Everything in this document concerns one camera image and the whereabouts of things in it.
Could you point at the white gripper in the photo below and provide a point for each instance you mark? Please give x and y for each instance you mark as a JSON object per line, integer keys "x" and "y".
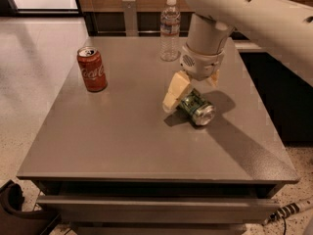
{"x": 201, "y": 65}

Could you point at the left metal bracket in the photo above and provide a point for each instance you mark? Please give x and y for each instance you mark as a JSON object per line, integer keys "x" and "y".
{"x": 130, "y": 17}

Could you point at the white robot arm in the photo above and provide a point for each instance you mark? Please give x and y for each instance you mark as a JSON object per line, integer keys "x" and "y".
{"x": 282, "y": 28}

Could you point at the clear plastic water bottle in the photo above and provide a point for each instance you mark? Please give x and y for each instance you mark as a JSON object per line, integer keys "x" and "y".
{"x": 170, "y": 19}

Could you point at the green soda can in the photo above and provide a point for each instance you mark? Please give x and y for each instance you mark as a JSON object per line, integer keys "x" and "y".
{"x": 200, "y": 111}

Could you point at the red Coca-Cola can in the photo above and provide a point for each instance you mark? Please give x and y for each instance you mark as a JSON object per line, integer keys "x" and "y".
{"x": 92, "y": 69}

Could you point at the dark brown chair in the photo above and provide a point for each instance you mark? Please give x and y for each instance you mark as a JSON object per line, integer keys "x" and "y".
{"x": 14, "y": 221}

